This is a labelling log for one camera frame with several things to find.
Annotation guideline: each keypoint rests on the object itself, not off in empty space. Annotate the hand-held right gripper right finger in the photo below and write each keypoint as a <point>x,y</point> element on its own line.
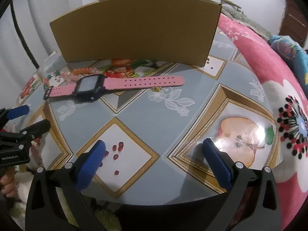
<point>216,166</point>

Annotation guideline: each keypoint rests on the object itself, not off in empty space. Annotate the black smart watch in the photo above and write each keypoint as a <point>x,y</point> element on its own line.
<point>87,86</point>

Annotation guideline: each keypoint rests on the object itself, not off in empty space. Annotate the brown door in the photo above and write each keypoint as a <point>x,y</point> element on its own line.
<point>292,21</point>

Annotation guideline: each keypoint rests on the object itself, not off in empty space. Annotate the brown cardboard box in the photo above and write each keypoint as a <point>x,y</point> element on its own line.
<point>134,28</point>

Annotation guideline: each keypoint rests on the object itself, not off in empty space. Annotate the wooden chair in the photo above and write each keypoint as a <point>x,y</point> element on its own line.
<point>228,2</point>

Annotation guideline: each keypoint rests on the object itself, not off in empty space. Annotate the pink floral blanket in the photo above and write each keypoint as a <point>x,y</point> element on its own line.
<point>262,60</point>

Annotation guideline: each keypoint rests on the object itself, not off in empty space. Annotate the person lying under blanket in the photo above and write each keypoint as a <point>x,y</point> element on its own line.
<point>288,50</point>

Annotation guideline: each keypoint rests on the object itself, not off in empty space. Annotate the grey knitted blanket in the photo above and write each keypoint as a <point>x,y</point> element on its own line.
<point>250,22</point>

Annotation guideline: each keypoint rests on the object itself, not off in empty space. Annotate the black curved pole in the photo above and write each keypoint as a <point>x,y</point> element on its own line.
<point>21,36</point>

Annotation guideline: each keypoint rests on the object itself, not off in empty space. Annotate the person's left hand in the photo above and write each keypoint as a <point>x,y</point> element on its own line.
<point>6,181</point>

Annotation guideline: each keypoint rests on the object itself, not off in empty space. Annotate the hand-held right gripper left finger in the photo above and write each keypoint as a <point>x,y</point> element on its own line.
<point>91,166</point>

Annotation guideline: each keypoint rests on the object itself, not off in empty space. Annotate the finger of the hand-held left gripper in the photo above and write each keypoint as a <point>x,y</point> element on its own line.
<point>18,112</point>
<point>36,128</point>

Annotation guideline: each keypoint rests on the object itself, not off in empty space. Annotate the white curtain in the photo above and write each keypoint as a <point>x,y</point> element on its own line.
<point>48,12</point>

